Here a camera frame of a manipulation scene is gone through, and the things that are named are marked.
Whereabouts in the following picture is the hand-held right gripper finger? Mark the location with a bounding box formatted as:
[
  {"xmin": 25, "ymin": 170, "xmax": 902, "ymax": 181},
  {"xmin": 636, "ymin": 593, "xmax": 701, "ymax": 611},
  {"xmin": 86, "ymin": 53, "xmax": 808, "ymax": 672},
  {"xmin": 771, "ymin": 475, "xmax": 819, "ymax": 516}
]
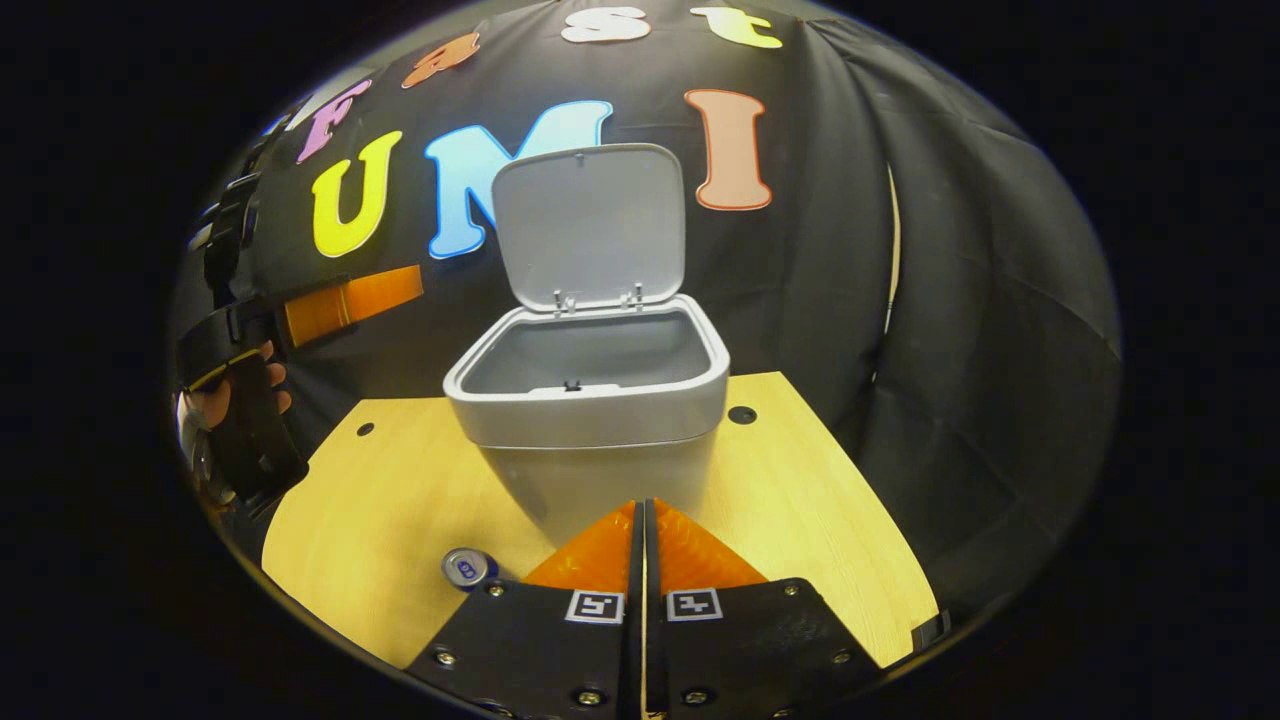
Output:
[
  {"xmin": 647, "ymin": 498, "xmax": 886, "ymax": 720},
  {"xmin": 405, "ymin": 500, "xmax": 646, "ymax": 720}
]

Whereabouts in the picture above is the blue pop can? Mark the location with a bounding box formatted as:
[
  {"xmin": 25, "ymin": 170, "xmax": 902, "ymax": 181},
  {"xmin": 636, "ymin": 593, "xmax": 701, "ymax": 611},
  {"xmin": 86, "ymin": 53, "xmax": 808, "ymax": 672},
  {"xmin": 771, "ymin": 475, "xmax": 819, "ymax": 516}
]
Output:
[{"xmin": 441, "ymin": 547, "xmax": 499, "ymax": 591}]

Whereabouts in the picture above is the black backdrop cloth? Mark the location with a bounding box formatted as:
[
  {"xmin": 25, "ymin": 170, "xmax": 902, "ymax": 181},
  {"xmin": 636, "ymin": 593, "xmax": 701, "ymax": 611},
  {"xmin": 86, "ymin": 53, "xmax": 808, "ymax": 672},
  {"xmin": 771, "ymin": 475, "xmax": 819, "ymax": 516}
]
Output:
[{"xmin": 170, "ymin": 0, "xmax": 1121, "ymax": 611}]

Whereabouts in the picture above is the white desktop garbage bin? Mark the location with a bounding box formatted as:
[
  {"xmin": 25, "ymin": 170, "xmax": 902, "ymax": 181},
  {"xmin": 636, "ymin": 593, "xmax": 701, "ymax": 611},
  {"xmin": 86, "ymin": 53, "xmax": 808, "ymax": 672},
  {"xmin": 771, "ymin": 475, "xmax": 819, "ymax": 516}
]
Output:
[{"xmin": 444, "ymin": 143, "xmax": 731, "ymax": 551}]

